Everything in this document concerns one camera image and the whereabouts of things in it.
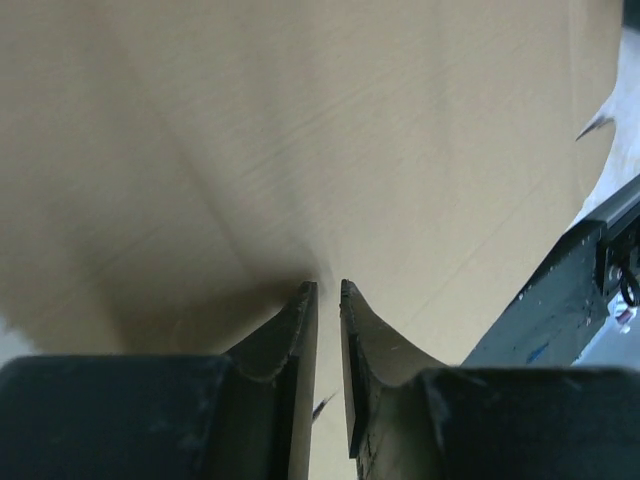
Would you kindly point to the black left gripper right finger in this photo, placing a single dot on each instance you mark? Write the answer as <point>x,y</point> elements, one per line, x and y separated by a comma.
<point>410,416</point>

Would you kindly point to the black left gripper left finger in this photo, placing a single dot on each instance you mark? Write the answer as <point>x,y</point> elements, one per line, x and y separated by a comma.
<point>243,414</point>

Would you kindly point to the brown cardboard box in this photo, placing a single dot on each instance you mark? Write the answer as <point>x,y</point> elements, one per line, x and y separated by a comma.
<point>172,170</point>

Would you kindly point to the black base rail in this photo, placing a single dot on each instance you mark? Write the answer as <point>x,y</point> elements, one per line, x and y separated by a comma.
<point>565,302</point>

